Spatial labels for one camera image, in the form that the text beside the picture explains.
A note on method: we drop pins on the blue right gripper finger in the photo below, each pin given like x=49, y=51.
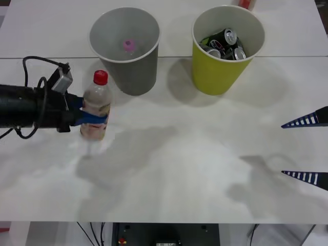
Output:
x=320, y=179
x=321, y=116

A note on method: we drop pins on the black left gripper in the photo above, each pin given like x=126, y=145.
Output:
x=51, y=110

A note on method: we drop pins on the red-capped clear plastic bottle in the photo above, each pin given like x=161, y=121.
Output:
x=97, y=105

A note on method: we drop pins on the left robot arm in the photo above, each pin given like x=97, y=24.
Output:
x=15, y=107

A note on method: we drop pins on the grey plastic bin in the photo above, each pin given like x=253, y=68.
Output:
x=135, y=74

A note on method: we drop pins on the pink-capped plastic bottle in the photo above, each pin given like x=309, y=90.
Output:
x=128, y=45

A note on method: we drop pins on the yellow-green plastic bin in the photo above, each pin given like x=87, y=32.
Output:
x=217, y=74

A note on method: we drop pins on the red object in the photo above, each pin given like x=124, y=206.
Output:
x=246, y=3

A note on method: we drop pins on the green-print black drink can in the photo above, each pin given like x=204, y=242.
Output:
x=205, y=41

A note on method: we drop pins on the black robot torso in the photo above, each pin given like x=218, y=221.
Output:
x=166, y=234

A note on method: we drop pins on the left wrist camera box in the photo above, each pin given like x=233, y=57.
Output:
x=62, y=80

